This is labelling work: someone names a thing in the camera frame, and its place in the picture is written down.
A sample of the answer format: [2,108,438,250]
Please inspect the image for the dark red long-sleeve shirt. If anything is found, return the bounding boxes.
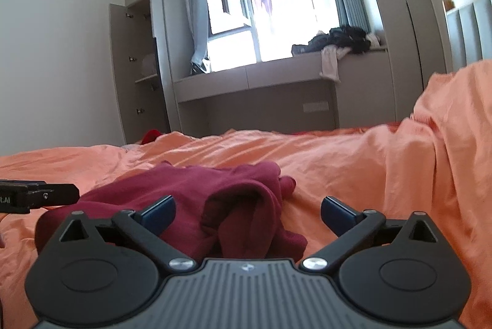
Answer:
[34,162,307,262]

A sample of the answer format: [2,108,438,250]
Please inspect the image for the pile of dark clothes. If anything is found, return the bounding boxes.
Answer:
[291,25,371,56]

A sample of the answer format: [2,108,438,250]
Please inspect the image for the red object on floor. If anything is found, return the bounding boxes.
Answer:
[139,129,163,145]

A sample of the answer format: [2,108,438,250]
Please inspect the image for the orange duvet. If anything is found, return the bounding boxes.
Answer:
[1,60,491,328]

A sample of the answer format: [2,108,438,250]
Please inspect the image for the grey window seat desk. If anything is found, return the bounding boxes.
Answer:
[174,49,396,137]

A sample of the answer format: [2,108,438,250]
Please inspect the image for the white garment hanging off ledge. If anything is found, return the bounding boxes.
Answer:
[320,45,352,83]

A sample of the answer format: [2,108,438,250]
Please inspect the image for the open grey wardrobe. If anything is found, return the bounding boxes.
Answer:
[109,0,172,143]

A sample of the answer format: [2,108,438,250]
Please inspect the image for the tall grey wardrobe right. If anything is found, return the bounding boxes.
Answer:
[375,0,447,120]

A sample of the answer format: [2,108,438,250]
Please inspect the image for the window with open sash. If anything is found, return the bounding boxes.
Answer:
[207,0,339,72]

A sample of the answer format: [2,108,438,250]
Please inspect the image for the left blue-grey curtain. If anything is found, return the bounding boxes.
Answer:
[188,0,209,75]

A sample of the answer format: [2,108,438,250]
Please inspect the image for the wall socket plate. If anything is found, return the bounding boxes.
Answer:
[303,101,329,114]

